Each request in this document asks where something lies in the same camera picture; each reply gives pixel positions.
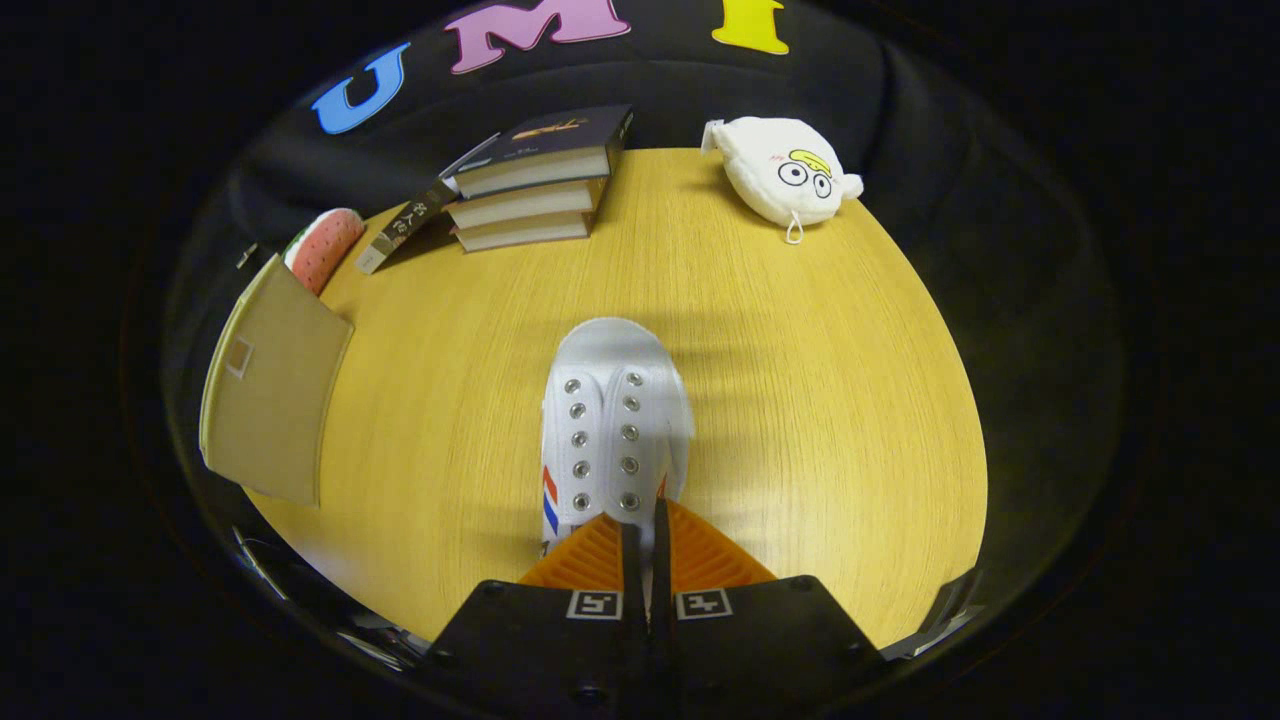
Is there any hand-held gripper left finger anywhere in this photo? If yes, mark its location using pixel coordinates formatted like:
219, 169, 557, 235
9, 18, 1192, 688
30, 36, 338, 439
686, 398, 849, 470
425, 513, 648, 720

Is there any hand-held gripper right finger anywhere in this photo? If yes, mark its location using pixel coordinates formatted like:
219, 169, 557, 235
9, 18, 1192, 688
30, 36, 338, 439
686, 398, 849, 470
650, 498, 891, 720

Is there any white canvas shoe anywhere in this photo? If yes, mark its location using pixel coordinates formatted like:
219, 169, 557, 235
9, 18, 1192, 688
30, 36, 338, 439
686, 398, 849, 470
540, 317, 696, 561

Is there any beige fabric storage box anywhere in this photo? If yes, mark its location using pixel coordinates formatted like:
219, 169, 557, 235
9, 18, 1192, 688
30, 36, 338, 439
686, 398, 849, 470
200, 253, 356, 508

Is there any brown cover book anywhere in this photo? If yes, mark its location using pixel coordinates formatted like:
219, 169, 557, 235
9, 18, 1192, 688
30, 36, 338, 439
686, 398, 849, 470
445, 178, 609, 231
452, 212, 594, 253

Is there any white portrait cover book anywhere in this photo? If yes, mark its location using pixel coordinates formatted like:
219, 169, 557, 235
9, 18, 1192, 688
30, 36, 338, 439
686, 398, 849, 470
355, 132, 501, 275

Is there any white face plush toy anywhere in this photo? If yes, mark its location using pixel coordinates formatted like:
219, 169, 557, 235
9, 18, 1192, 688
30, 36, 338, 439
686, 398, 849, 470
700, 116, 865, 245

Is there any watermelon slice plush toy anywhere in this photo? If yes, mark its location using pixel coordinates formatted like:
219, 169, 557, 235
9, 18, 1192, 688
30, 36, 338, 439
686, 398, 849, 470
284, 208, 367, 297

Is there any dark cover book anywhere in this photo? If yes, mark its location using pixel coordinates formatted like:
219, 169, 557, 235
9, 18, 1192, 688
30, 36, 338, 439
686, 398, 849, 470
455, 104, 635, 199

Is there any black backdrop cloth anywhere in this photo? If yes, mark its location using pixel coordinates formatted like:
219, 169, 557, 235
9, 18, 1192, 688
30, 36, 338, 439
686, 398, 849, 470
150, 0, 1131, 641

